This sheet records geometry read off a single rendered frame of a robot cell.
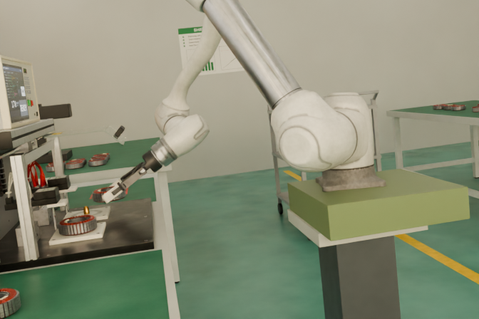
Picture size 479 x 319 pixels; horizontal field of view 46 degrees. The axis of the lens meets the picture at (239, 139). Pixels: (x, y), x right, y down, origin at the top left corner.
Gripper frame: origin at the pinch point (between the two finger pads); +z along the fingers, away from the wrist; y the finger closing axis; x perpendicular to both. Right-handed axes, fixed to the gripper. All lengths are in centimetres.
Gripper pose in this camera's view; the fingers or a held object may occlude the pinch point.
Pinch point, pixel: (109, 193)
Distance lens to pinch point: 198.9
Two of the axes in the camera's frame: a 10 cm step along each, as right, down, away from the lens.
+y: 1.6, 0.8, -9.8
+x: 5.9, 7.9, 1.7
